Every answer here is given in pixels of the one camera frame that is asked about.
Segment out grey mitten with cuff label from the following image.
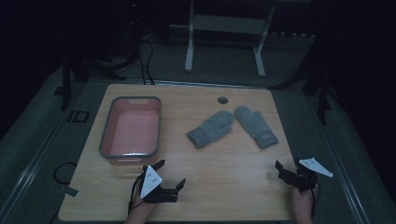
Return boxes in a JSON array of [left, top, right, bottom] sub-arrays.
[[233, 105, 279, 150]]

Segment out black tripod stand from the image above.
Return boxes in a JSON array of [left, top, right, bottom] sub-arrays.
[[53, 50, 138, 112], [268, 59, 333, 126]]

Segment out right hand-held gripper black cable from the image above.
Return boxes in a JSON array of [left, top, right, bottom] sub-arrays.
[[309, 185, 321, 218]]

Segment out looped black floor cable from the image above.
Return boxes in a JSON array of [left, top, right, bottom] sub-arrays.
[[52, 161, 78, 186]]

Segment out hand-held gripper black cable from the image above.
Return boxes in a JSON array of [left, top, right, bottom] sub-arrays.
[[309, 185, 321, 218], [127, 170, 148, 217]]

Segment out black floor cables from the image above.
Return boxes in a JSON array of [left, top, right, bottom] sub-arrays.
[[135, 36, 156, 86]]

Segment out person's left hand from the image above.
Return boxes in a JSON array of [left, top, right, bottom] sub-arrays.
[[130, 186, 159, 219]]

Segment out pink plastic bin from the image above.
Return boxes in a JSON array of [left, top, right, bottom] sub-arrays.
[[98, 95, 163, 167]]

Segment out plain grey mitten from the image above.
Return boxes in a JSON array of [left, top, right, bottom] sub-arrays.
[[186, 109, 235, 150]]

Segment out person's right hand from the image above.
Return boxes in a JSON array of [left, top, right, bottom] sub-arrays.
[[290, 182, 319, 217]]

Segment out left hand-held gripper black cable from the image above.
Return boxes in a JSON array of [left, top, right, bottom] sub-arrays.
[[127, 170, 148, 217]]

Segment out grey tape piece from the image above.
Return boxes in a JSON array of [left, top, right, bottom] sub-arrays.
[[58, 185, 80, 199]]

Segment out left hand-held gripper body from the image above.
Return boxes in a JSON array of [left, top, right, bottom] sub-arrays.
[[135, 164, 179, 204]]

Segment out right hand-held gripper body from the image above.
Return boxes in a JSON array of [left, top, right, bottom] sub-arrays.
[[287, 157, 334, 192]]

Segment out white metal stand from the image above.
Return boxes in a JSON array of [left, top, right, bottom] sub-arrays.
[[169, 0, 276, 78]]

